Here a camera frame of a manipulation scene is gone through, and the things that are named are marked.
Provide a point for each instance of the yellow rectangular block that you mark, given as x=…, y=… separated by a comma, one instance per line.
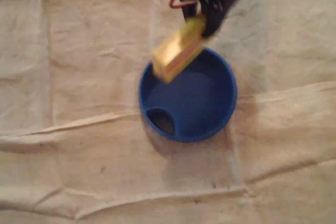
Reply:
x=173, y=51

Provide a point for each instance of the white creased table cloth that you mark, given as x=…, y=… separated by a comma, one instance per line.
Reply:
x=78, y=155

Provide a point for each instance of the blue round bowl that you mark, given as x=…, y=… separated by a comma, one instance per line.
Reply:
x=199, y=108

